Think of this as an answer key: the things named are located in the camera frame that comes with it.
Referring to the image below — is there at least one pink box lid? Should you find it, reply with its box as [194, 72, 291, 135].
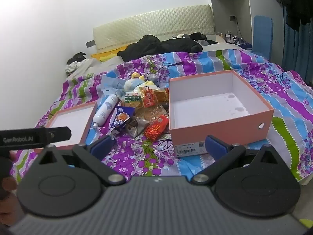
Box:
[34, 101, 98, 153]

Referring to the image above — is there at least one green and white snack packet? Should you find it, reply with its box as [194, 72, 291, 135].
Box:
[123, 91, 142, 104]

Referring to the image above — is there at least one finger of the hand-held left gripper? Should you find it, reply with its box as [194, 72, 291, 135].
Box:
[44, 126, 72, 144]

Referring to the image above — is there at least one black hanging coat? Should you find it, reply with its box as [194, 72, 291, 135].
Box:
[265, 0, 313, 31]

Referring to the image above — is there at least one silver dark snack packet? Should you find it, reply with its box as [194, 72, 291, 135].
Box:
[126, 116, 150, 138]

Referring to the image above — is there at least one shiny red snack packet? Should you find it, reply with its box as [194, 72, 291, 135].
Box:
[144, 116, 170, 143]

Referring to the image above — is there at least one blue curtain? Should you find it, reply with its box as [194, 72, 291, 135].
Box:
[281, 5, 313, 89]

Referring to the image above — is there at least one pink cardboard box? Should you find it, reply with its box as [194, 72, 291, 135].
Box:
[169, 70, 274, 158]

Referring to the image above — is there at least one black and white clothes pile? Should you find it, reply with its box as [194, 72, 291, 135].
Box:
[66, 52, 88, 73]

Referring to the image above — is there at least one light blue plastic bag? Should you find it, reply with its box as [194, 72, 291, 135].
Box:
[100, 75, 128, 101]

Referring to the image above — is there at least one beige bed sheet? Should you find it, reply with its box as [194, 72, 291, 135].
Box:
[66, 56, 125, 80]

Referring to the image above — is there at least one grey blanket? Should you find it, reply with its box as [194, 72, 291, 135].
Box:
[203, 35, 245, 52]

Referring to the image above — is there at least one orange red label snack packet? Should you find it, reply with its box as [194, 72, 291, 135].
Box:
[139, 86, 159, 108]

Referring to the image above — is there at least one cream quilted headboard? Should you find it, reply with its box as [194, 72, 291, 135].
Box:
[92, 4, 214, 52]

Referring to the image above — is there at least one clear pastry snack packet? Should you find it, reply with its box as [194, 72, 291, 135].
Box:
[135, 104, 170, 123]

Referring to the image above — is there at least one blue padded board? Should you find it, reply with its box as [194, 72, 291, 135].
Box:
[252, 15, 274, 60]

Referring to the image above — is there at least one row of small bottles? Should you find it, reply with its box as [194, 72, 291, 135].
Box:
[216, 31, 245, 43]

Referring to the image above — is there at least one blue and white plush toy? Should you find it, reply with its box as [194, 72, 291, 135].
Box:
[124, 72, 159, 91]

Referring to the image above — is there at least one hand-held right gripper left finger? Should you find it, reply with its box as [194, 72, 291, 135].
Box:
[37, 135, 128, 186]

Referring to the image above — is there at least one black clothing heap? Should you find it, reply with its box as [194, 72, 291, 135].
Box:
[117, 32, 216, 63]

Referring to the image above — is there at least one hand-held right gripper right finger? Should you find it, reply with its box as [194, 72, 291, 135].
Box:
[191, 135, 280, 186]

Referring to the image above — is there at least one yellow pillow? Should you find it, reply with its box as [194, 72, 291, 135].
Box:
[91, 44, 129, 62]

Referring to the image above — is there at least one blue snack packet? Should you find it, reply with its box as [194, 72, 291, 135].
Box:
[110, 106, 136, 136]

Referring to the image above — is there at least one white spray bottle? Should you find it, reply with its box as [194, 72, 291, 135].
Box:
[92, 94, 119, 128]

